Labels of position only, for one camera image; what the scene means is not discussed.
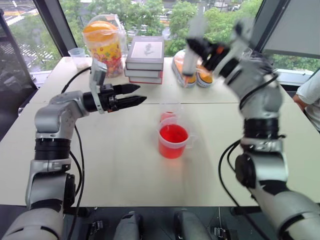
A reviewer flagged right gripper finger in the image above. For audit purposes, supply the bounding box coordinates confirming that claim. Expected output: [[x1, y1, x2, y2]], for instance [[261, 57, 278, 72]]
[[186, 37, 213, 60], [199, 56, 216, 73]]

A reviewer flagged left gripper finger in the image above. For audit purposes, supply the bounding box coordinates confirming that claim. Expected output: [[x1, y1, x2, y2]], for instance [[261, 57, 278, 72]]
[[112, 83, 141, 96], [116, 95, 148, 111]]

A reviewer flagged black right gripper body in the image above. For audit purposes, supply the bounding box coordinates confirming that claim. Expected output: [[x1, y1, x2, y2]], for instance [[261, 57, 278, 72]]
[[206, 42, 232, 72]]

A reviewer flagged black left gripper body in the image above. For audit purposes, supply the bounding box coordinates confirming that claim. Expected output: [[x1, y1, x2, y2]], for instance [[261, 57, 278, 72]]
[[99, 83, 119, 113]]

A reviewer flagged clear cup little red liquid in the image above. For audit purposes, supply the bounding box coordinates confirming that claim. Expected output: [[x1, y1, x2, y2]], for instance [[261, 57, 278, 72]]
[[159, 100, 185, 124]]

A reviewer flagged small clear measuring cup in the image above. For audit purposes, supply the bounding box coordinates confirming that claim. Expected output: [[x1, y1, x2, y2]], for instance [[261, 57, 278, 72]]
[[67, 47, 91, 69]]

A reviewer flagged clear cup full red liquid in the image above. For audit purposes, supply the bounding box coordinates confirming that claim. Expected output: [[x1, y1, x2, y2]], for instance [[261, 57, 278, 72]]
[[158, 118, 199, 160]]

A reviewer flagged red-spined book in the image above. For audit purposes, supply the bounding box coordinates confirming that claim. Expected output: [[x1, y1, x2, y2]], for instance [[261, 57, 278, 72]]
[[128, 75, 164, 85]]

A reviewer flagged thick dark-spined book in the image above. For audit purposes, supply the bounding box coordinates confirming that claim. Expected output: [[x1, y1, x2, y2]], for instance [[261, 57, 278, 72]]
[[123, 66, 164, 79]]

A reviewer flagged grey cover book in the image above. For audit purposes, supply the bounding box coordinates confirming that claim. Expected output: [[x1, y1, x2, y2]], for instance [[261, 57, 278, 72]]
[[125, 35, 166, 71]]

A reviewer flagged orange-lid snack bucket in bag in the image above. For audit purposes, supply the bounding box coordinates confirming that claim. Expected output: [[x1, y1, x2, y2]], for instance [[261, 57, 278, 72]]
[[81, 13, 127, 79]]

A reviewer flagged grey window blind panel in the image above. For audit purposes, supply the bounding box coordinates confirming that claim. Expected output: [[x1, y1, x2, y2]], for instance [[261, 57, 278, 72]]
[[261, 0, 320, 60]]

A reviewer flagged person in white shirt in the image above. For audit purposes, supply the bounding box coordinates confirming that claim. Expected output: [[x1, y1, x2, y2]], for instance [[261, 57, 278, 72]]
[[292, 71, 320, 135]]

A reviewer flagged black mesh office chair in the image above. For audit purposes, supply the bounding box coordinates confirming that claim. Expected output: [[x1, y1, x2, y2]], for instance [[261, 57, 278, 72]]
[[0, 8, 40, 142]]

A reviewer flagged dark grey rounded shape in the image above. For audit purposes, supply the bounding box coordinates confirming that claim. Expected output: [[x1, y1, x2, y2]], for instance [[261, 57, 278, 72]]
[[114, 210, 145, 240], [173, 208, 212, 240]]

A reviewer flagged black table clamp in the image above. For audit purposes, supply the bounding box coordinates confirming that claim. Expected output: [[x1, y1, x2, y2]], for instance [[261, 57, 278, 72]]
[[209, 225, 240, 240], [88, 219, 105, 237]]

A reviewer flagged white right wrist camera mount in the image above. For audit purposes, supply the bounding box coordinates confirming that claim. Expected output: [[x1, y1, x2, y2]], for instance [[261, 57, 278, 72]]
[[228, 18, 255, 68]]

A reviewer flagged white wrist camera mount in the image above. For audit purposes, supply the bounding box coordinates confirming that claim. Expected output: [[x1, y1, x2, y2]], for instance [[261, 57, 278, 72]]
[[228, 18, 255, 68], [89, 59, 109, 115]]

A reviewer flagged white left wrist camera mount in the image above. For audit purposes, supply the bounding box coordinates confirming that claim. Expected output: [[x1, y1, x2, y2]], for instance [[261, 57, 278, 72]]
[[89, 59, 109, 115]]

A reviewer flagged dark window frame pillar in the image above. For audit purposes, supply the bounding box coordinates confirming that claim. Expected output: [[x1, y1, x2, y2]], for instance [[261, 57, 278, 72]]
[[32, 0, 79, 59], [249, 0, 292, 54]]

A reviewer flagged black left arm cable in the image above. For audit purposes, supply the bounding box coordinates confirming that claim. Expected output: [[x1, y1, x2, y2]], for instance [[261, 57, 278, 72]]
[[61, 66, 92, 240]]

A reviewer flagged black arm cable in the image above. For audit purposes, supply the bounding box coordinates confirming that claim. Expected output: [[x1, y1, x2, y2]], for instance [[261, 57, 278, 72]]
[[217, 73, 280, 240], [61, 66, 92, 240]]

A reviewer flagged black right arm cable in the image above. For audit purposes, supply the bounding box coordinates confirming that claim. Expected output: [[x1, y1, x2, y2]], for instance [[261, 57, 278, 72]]
[[217, 73, 280, 240]]

